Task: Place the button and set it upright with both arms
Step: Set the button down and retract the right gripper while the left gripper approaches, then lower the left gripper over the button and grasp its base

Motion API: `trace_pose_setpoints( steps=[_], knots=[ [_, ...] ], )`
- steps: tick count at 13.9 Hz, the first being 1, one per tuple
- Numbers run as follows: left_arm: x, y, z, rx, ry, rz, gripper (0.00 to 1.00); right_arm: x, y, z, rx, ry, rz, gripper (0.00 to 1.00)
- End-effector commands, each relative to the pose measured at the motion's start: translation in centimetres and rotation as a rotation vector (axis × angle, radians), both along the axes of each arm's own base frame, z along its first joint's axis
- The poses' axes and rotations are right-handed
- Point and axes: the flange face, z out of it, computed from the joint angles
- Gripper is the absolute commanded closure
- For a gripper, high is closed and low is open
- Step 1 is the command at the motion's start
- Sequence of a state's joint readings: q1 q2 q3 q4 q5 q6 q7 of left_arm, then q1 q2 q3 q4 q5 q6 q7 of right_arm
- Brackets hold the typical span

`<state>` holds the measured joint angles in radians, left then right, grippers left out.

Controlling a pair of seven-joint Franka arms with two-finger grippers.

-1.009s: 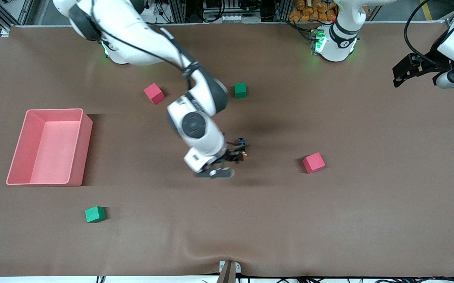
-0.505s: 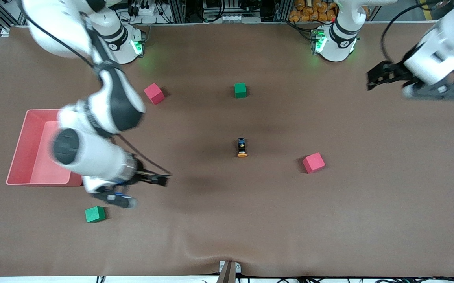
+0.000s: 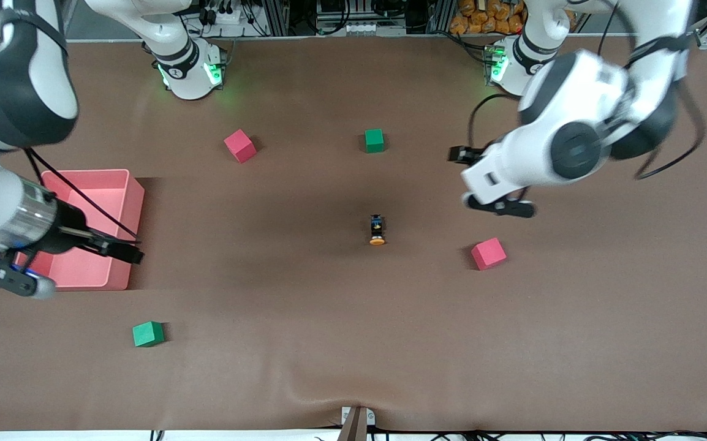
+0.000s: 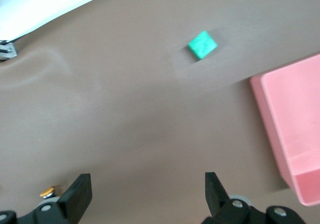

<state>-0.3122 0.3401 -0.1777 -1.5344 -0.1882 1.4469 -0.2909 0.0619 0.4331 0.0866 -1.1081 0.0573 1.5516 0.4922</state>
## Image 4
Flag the metal table clamp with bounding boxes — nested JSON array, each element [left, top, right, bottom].
[[0, 40, 19, 62]]

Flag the green foam cube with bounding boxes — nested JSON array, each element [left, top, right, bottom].
[[187, 30, 219, 61]]

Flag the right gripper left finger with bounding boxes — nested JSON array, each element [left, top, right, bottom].
[[0, 173, 93, 224]]

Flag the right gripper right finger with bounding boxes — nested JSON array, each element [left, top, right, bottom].
[[200, 172, 309, 224]]

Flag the orange capped black button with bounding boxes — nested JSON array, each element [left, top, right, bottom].
[[40, 186, 57, 200]]

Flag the pink plastic bin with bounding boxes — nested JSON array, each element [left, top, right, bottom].
[[249, 52, 320, 208]]

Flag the brown table mat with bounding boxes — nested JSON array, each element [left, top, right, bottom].
[[0, 0, 320, 224]]

